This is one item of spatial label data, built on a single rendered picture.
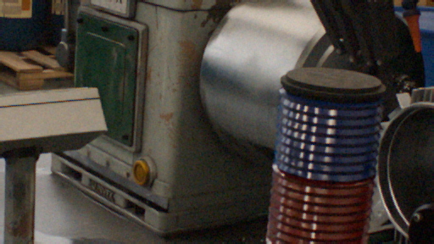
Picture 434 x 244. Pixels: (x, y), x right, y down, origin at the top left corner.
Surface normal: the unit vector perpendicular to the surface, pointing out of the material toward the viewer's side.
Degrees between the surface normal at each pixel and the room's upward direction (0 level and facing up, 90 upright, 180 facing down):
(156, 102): 89
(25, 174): 90
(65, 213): 0
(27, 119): 58
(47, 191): 0
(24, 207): 90
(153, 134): 89
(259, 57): 66
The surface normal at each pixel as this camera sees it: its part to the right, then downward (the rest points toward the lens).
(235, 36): -0.66, -0.44
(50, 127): 0.52, -0.33
